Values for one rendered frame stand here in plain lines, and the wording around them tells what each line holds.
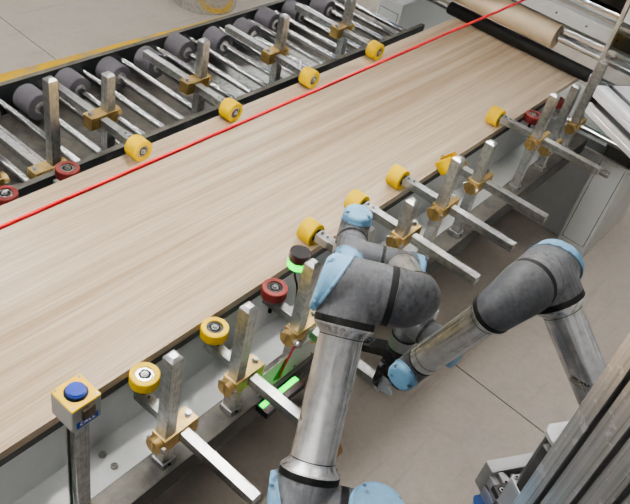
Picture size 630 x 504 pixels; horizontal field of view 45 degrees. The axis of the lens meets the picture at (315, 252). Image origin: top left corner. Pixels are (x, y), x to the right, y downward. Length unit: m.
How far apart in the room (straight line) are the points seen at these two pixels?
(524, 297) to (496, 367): 2.04
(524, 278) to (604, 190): 2.63
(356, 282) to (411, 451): 1.83
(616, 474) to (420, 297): 0.50
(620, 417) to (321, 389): 0.57
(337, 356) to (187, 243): 1.08
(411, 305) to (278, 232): 1.13
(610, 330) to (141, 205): 2.51
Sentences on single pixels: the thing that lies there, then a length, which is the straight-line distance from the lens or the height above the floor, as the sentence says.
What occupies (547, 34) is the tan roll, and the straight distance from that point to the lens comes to 4.04.
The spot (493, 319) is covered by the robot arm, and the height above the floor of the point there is 1.45.
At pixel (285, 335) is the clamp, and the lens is 2.19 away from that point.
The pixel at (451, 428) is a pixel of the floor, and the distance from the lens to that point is 3.26.
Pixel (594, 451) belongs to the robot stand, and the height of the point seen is 1.70.
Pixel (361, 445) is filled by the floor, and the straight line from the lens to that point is 3.09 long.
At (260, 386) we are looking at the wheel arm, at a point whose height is 0.84.
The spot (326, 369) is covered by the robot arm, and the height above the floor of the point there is 1.42.
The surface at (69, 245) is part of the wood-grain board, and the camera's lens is 2.35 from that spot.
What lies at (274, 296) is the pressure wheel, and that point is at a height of 0.91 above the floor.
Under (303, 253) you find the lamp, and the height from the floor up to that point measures 1.13.
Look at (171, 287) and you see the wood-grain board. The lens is 2.22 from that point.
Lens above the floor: 2.47
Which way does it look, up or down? 41 degrees down
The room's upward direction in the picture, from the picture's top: 14 degrees clockwise
